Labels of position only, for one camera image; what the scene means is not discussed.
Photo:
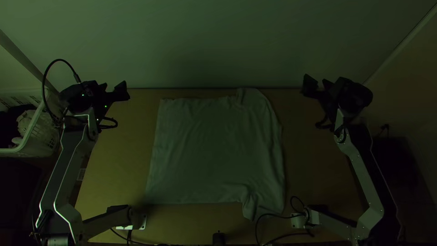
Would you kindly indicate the white laundry basket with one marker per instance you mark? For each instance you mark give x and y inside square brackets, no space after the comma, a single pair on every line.
[41,136]

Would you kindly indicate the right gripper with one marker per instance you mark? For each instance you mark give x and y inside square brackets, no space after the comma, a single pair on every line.
[330,95]

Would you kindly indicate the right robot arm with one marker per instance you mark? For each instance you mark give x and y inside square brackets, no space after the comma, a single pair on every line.
[362,171]

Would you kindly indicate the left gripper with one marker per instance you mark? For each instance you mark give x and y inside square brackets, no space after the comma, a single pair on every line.
[101,95]

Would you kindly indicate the heap of clothes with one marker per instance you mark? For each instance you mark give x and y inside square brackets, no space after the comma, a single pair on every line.
[24,124]

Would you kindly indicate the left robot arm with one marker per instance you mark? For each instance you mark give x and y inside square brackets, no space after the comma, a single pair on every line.
[66,157]

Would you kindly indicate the white t-shirt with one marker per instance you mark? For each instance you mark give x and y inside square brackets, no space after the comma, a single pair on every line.
[218,150]

